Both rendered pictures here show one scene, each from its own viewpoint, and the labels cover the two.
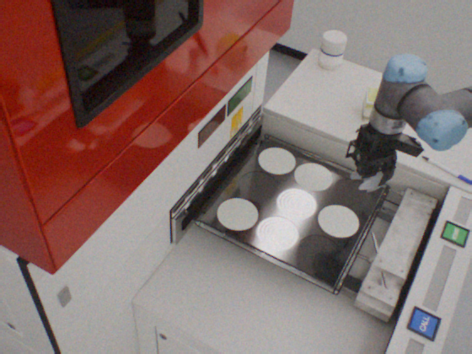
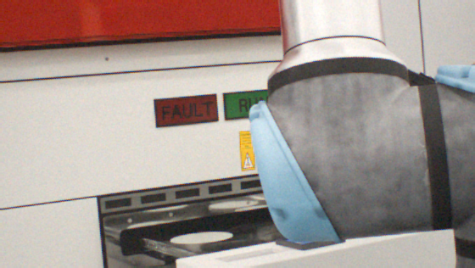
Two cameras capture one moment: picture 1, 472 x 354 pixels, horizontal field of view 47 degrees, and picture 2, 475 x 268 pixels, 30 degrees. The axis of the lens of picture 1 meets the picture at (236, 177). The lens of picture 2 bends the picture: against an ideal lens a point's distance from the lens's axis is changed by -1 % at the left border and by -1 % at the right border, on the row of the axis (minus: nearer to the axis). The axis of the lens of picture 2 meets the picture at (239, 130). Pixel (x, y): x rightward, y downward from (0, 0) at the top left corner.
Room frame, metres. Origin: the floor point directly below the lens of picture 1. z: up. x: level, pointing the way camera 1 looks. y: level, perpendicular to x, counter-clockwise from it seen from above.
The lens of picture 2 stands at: (-0.28, -0.93, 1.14)
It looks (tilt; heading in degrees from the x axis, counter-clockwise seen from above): 3 degrees down; 37
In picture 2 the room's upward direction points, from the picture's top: 5 degrees counter-clockwise
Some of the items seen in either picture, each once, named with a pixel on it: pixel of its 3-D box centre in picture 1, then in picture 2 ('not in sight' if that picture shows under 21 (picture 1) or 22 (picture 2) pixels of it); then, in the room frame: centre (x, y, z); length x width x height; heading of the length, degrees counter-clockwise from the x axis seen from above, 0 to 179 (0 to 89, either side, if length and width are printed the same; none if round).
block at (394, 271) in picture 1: (389, 269); not in sight; (0.71, -0.37, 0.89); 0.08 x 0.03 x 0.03; 65
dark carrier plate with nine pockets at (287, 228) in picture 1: (296, 204); (295, 236); (0.88, -0.16, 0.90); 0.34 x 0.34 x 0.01; 65
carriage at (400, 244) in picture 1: (396, 253); not in sight; (0.78, -0.40, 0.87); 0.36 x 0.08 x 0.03; 155
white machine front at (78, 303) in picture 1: (177, 183); (118, 165); (0.80, 0.13, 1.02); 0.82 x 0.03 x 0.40; 155
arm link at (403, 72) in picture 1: (401, 86); not in sight; (0.85, -0.30, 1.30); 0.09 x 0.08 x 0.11; 27
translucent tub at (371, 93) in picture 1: (378, 105); not in sight; (1.17, -0.36, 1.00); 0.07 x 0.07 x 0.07; 84
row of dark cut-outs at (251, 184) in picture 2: (220, 156); (219, 188); (0.96, 0.05, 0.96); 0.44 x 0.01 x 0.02; 155
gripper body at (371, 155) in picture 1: (376, 146); not in sight; (0.85, -0.29, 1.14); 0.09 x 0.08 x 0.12; 117
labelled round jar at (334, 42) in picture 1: (332, 50); not in sight; (1.40, -0.25, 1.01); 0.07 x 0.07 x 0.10
